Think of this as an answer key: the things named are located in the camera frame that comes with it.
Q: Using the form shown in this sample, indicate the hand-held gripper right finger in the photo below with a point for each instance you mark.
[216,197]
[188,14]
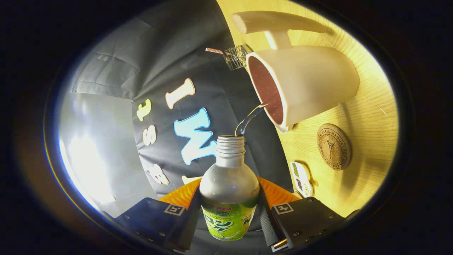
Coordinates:
[308,219]

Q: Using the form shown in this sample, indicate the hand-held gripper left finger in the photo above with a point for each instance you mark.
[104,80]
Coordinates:
[148,219]

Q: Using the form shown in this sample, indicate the round cork coaster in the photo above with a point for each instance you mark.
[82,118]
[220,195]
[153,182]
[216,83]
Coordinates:
[333,147]

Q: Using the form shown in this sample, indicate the silver bottle with green label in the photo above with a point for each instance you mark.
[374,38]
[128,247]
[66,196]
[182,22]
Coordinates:
[228,184]

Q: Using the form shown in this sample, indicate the clear juice stream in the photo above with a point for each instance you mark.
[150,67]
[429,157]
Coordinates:
[246,120]

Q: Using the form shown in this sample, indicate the white divided dish of beans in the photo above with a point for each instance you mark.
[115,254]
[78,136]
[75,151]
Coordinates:
[301,175]

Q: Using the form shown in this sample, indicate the wooden table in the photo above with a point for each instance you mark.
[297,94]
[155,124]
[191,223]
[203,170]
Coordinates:
[371,117]

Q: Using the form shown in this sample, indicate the striped straw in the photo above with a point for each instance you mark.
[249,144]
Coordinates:
[214,50]

